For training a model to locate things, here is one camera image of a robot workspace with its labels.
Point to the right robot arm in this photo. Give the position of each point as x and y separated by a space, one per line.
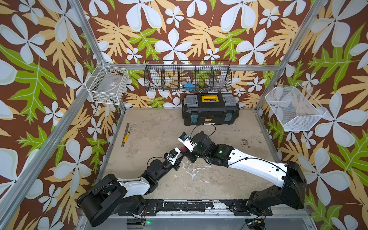
289 182

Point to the black toolbox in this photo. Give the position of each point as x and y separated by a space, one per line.
217 109

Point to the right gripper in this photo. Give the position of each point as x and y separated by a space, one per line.
188 154

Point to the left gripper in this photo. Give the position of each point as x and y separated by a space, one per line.
175 166

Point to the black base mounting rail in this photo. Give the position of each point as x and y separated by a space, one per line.
153 207

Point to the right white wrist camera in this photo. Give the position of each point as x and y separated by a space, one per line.
186 141

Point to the yellow handled metal file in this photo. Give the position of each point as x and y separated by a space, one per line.
126 134

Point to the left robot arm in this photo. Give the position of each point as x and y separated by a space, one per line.
117 196

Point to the blue object in basket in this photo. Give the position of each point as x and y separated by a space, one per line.
189 87

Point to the white wire basket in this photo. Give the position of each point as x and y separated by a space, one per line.
107 84
295 108

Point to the black wire basket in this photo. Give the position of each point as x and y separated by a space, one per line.
208 76

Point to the white wire basket right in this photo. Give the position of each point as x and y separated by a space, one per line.
295 108

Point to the white wire basket left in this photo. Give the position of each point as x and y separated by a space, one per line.
107 84

